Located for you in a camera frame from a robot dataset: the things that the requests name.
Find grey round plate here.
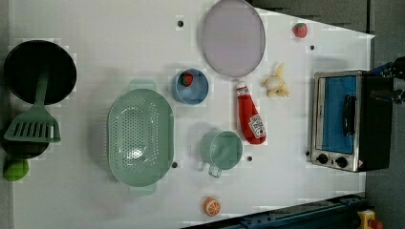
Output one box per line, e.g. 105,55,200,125
201,0,266,77

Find silver black toaster oven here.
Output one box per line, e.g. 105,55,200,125
310,71,394,173

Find red strawberry toy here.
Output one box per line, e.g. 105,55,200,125
292,23,309,38

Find orange slice toy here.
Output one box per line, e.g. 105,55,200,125
202,197,222,217

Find red plush ketchup bottle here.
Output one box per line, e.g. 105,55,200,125
236,81,266,145

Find green round toy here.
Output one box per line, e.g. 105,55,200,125
3,159,29,181

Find green metal cup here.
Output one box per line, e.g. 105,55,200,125
200,130,244,178

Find black frying pan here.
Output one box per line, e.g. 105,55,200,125
4,40,77,105

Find peeled banana toy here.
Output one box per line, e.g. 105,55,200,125
262,64,290,97

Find strawberry toy in bowl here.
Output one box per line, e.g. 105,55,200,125
181,73,194,87

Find blue bowl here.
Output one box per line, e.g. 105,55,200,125
171,69,209,105

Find green oval strainer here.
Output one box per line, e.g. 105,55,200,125
107,79,174,197

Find green slotted spatula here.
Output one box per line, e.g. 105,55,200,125
4,72,61,143

